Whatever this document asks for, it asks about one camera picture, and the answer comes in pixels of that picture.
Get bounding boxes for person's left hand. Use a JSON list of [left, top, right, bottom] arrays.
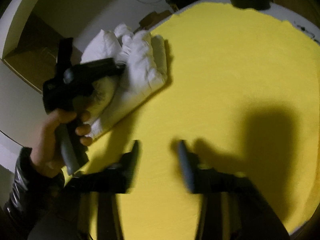
[[30, 109, 78, 178]]

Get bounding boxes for black glossy jacket sleeve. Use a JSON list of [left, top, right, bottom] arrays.
[[2, 146, 83, 240]]

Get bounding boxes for yellow blanket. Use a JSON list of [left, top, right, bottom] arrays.
[[84, 2, 319, 239]]

